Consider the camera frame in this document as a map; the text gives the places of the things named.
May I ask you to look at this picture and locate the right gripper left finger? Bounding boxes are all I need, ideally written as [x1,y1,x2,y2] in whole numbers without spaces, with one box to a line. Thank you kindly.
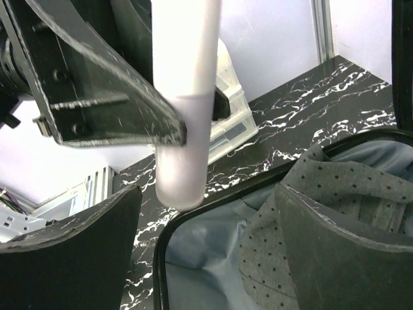
[1,185,142,309]

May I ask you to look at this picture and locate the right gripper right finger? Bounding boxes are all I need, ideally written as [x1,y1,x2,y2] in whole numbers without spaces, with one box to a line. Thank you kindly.
[274,184,412,309]

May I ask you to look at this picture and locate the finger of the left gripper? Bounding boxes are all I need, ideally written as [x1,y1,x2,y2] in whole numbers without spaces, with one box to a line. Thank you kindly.
[212,87,230,120]

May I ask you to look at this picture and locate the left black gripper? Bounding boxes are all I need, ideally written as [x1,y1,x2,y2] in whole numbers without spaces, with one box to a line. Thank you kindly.
[1,1,186,147]

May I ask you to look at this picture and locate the white drawer organizer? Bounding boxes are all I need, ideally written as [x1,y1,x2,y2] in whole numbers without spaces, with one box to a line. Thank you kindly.
[208,39,258,165]

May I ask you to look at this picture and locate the grey polka dot garment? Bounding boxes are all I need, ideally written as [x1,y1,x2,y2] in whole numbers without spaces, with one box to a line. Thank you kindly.
[239,141,412,309]

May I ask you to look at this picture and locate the white tube bottle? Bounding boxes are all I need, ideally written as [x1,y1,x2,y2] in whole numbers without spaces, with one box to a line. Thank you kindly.
[152,0,221,212]

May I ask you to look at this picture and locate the pink and teal kids suitcase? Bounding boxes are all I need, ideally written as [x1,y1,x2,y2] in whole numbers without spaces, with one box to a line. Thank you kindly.
[153,1,412,309]

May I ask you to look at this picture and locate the black marble pattern mat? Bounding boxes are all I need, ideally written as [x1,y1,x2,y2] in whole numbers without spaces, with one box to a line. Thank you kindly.
[113,56,396,309]

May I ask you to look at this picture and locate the aluminium rail frame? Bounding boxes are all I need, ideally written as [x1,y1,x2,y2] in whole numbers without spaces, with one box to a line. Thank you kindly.
[1,166,116,243]

